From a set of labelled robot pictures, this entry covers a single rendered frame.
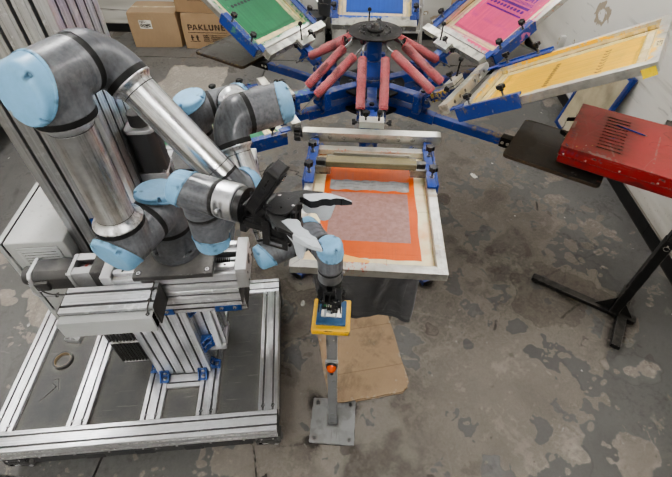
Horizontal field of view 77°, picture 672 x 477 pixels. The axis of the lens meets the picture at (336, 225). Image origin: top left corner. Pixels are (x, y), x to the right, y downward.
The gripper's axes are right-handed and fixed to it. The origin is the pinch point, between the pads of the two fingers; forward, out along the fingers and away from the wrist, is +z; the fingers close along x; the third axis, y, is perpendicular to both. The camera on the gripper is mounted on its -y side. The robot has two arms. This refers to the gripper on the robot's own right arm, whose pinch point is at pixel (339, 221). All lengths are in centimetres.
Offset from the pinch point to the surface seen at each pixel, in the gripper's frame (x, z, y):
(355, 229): -76, -18, 62
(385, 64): -171, -36, 24
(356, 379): -72, -8, 158
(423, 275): -61, 14, 62
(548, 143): -171, 55, 50
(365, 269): -55, -7, 62
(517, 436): -74, 75, 159
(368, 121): -136, -33, 42
